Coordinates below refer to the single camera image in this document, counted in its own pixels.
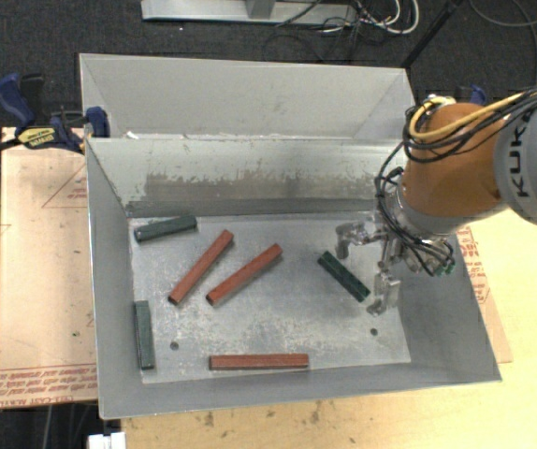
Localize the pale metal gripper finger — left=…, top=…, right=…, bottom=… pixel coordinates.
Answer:
left=366, top=270, right=402, bottom=317
left=335, top=221, right=371, bottom=260

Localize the dark green flat block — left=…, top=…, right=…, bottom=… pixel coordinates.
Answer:
left=316, top=250, right=371, bottom=304
left=133, top=299, right=156, bottom=370
left=133, top=214, right=198, bottom=243

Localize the grey metal bin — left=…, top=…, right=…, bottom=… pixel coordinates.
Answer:
left=79, top=52, right=503, bottom=421

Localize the red-brown flat block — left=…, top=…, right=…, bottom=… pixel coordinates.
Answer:
left=209, top=353, right=311, bottom=371
left=167, top=229, right=236, bottom=307
left=205, top=243, right=283, bottom=307

